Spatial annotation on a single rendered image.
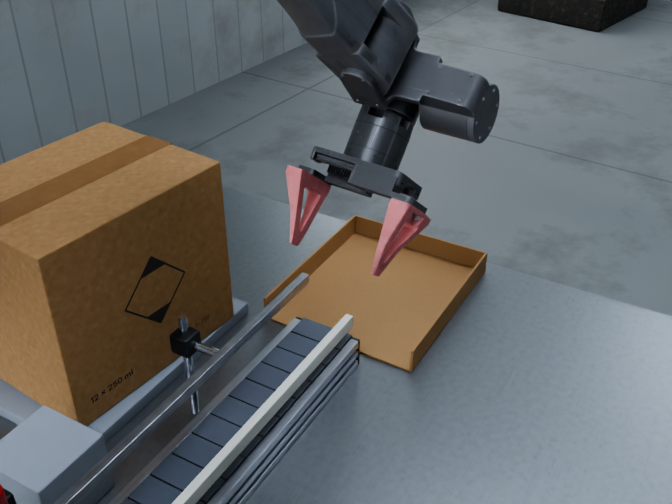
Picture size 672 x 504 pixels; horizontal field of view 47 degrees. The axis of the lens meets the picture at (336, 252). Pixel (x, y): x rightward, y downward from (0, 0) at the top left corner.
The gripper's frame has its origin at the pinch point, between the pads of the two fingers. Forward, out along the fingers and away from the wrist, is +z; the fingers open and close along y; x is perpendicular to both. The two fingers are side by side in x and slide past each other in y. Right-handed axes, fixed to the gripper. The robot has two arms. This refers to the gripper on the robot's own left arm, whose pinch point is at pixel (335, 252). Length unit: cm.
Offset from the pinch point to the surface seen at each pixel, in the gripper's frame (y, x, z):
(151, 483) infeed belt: -15.1, 6.9, 32.6
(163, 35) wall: -250, 227, -76
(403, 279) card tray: -14, 55, 0
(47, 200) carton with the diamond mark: -41.1, 1.4, 6.7
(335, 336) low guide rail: -9.8, 28.5, 10.5
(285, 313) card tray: -24.9, 40.3, 11.5
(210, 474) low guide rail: -8.1, 6.8, 28.2
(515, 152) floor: -73, 283, -78
